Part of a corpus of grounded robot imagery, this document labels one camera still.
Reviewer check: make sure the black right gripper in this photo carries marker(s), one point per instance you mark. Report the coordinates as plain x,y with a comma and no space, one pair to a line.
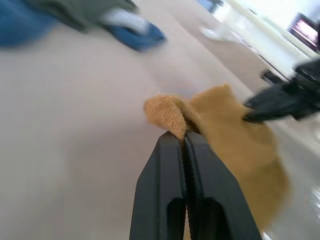
308,92

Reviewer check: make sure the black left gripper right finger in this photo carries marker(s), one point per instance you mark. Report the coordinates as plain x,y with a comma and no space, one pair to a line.
215,195

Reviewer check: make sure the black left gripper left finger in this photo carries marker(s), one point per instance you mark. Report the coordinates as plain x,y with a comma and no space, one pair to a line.
157,190

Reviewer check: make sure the mustard yellow knitted sock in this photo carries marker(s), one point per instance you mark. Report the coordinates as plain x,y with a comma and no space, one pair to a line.
225,140

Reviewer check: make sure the light grey sock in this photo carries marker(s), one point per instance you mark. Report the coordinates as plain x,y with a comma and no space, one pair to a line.
125,20

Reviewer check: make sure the dark green sock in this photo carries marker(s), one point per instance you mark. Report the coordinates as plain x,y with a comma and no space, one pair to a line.
80,12

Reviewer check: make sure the dark computer monitor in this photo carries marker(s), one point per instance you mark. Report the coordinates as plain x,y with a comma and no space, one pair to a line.
305,30

